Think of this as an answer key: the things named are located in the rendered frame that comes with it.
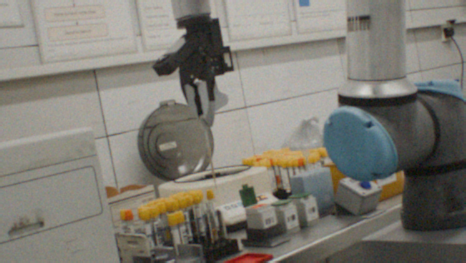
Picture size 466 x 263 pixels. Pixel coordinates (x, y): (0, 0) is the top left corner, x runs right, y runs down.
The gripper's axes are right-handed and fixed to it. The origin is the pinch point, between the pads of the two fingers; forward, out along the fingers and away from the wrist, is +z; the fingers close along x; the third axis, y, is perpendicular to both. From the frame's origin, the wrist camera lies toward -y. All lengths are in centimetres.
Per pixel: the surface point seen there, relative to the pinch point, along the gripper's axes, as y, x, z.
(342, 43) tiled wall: 117, 55, -15
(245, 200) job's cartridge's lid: 7.1, 0.1, 17.5
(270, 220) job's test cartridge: 8.1, -4.8, 21.8
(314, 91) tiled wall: 96, 55, 0
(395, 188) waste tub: 48, -7, 25
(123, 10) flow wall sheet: 23, 53, -32
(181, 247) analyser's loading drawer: -13.5, -3.9, 21.1
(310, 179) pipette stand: 27.9, 0.6, 17.8
